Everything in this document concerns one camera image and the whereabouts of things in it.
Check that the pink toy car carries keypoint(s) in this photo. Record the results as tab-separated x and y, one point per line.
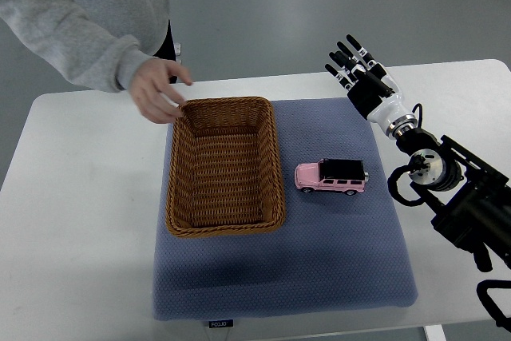
331	175

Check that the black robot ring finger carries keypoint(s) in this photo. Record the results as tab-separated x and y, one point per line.
339	59

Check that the brown wicker basket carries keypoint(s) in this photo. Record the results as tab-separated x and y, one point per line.
225	175

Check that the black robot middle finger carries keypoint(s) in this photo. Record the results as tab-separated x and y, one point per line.
352	61

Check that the grey sweater forearm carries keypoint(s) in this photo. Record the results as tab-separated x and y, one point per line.
98	44

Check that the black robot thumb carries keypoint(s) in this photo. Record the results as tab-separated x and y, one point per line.
370	85

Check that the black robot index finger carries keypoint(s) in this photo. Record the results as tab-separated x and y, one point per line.
364	54

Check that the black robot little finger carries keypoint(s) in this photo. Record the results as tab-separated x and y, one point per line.
341	76

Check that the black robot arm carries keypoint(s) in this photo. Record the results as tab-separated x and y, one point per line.
470	199

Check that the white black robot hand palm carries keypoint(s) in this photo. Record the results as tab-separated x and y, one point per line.
389	113

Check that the blue-grey textured mat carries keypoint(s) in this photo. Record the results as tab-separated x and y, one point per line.
333	252

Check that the person's bare hand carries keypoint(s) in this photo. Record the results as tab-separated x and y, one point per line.
152	92

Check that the white table leg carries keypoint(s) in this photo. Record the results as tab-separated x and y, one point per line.
434	333

